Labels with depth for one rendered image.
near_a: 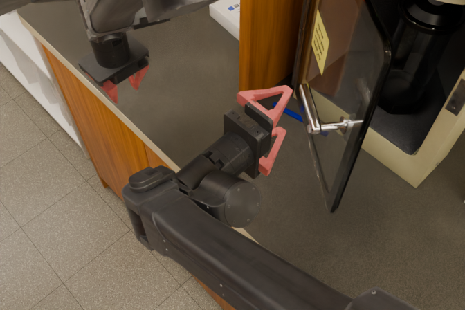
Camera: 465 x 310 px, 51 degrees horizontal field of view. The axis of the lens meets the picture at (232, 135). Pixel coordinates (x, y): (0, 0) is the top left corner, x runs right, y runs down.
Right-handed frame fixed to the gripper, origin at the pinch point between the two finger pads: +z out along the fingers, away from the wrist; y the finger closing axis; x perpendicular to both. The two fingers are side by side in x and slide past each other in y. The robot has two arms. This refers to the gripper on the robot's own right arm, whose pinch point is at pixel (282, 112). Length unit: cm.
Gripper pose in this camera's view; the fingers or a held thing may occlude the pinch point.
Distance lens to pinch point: 73.4
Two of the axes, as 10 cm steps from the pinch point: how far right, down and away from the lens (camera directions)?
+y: 0.1, -5.9, -8.1
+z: 7.1, -5.7, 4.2
